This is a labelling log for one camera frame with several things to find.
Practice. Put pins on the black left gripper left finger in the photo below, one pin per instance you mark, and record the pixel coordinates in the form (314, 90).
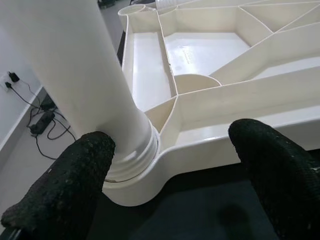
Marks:
(70, 182)

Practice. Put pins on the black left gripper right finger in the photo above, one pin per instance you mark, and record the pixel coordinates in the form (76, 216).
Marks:
(280, 175)

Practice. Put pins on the white plastic table leg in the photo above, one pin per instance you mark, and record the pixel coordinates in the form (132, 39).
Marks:
(75, 62)

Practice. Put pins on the black power strip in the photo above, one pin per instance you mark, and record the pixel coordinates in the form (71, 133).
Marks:
(41, 122)

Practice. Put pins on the white plastic table top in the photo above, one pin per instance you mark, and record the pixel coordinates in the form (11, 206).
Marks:
(225, 100)

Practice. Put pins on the black tablecloth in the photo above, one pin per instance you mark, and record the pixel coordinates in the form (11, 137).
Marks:
(187, 212)

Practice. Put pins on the black wall charger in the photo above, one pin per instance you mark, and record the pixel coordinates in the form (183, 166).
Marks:
(13, 76)

